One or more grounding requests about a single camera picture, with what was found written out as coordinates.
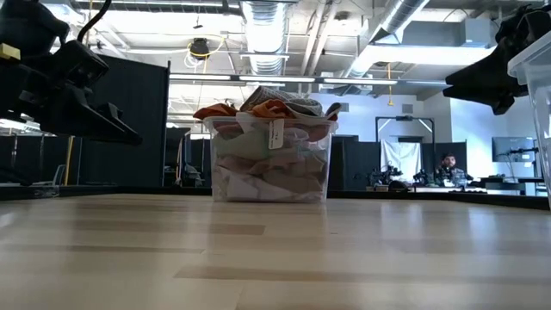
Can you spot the black ceiling device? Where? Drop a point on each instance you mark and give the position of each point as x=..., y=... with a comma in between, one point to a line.
x=199, y=46

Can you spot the silver ventilation duct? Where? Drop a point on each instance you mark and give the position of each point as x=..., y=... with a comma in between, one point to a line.
x=264, y=43

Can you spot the grey diamond-patterned towel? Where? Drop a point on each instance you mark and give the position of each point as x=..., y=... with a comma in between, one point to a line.
x=284, y=101

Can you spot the ceiling light strip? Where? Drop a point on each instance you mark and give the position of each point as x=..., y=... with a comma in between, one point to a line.
x=275, y=78

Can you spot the black partition panel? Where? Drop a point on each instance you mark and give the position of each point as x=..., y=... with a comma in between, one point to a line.
x=353, y=163
x=456, y=150

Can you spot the computer monitor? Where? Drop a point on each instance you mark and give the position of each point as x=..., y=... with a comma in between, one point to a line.
x=512, y=148

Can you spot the white hanging cloth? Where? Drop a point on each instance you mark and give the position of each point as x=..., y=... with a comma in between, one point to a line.
x=402, y=157

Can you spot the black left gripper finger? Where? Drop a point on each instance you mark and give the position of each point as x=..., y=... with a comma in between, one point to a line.
x=114, y=113
x=90, y=125

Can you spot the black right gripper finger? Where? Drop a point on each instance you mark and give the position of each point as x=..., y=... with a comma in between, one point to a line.
x=499, y=97
x=490, y=71

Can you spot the person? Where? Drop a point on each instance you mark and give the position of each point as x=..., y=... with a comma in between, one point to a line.
x=450, y=165

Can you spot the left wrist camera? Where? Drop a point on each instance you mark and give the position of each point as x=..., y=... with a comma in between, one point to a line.
x=82, y=64

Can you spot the yellow tag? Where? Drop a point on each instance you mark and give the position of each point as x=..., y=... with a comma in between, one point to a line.
x=8, y=51

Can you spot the orange towel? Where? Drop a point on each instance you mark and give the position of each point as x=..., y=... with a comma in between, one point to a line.
x=271, y=108

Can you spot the black divider panel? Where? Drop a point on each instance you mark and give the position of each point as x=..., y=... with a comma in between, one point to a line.
x=138, y=163

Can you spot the black background robot arms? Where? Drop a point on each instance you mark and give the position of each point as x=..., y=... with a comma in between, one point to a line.
x=383, y=176

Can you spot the pink towel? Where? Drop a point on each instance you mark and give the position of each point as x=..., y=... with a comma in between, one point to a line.
x=241, y=165

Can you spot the clear plastic storage bin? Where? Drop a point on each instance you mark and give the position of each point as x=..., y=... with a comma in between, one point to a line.
x=536, y=107
x=267, y=198

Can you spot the black stand frame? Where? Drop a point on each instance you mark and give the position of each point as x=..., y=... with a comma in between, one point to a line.
x=404, y=117

